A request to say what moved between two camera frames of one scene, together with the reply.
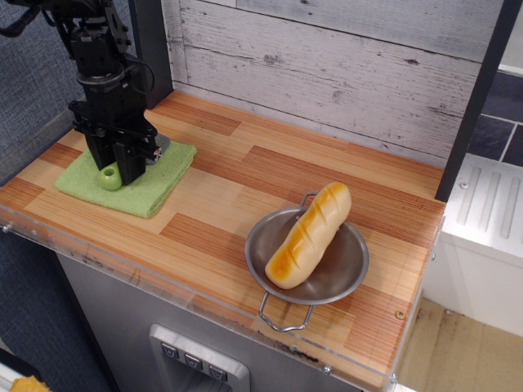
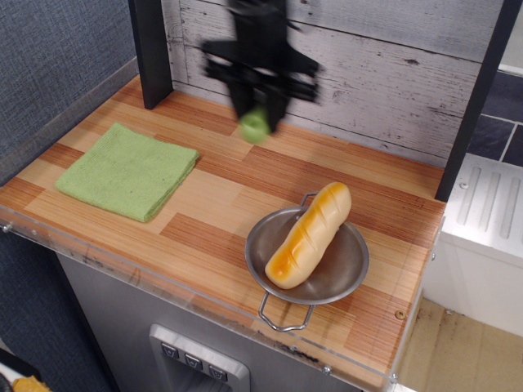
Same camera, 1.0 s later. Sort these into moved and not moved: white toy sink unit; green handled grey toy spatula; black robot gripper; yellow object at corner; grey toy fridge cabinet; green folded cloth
Moved: green handled grey toy spatula; black robot gripper
Not moved: grey toy fridge cabinet; green folded cloth; yellow object at corner; white toy sink unit
